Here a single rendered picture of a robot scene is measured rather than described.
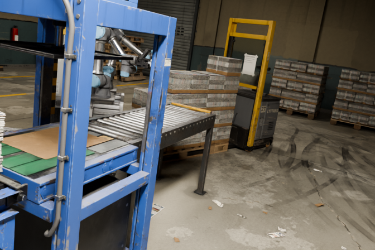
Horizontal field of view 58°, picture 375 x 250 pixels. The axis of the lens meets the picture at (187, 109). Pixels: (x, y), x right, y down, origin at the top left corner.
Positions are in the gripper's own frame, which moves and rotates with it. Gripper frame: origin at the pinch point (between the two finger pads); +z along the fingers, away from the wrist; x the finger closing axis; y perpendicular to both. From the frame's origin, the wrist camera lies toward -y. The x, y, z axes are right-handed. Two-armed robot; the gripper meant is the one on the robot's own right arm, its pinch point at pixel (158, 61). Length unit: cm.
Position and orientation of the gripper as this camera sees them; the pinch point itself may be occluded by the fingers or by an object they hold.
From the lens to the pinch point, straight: 287.1
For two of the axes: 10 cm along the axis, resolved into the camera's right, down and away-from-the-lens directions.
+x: -2.5, 0.2, -9.7
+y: -1.8, 9.8, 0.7
